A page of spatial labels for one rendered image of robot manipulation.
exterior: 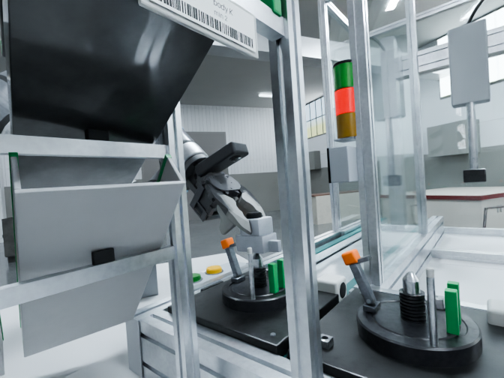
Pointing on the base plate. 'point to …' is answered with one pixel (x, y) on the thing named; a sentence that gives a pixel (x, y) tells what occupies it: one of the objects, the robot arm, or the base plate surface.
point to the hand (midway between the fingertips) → (257, 223)
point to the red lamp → (344, 100)
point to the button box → (216, 273)
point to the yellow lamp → (346, 125)
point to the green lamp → (343, 76)
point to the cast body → (259, 235)
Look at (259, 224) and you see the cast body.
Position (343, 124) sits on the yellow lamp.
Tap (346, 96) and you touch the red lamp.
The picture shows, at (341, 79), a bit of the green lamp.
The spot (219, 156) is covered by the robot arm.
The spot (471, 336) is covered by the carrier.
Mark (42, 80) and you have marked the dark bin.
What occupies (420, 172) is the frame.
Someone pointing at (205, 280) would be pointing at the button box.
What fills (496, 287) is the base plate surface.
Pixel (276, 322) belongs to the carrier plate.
